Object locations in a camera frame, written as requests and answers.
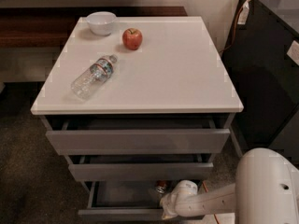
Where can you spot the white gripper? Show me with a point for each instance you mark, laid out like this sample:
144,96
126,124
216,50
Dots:
183,191

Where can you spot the grey bottom drawer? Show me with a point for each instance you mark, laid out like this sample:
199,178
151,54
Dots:
123,201

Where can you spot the grey drawer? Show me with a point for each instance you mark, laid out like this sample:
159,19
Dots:
138,142
140,167
123,201

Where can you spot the red coke can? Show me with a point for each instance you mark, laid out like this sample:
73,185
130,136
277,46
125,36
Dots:
162,186

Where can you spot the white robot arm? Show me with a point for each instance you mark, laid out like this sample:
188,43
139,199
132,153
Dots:
265,191

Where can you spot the grey middle drawer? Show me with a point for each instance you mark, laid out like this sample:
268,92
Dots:
140,167

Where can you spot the white counter top cabinet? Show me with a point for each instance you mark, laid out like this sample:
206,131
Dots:
175,80

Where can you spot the grey top drawer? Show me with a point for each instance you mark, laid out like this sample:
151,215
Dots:
138,142

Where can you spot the black side cabinet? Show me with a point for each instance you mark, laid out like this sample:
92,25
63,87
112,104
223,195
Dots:
265,77

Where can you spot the clear plastic water bottle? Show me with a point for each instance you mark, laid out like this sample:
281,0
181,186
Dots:
95,76

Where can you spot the red apple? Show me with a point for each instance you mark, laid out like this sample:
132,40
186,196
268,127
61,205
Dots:
132,38

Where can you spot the white bowl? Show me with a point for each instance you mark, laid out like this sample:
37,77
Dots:
101,23

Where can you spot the dark wooden shelf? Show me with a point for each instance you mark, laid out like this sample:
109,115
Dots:
51,26

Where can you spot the white wall outlet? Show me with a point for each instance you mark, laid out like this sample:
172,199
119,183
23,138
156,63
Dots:
293,52

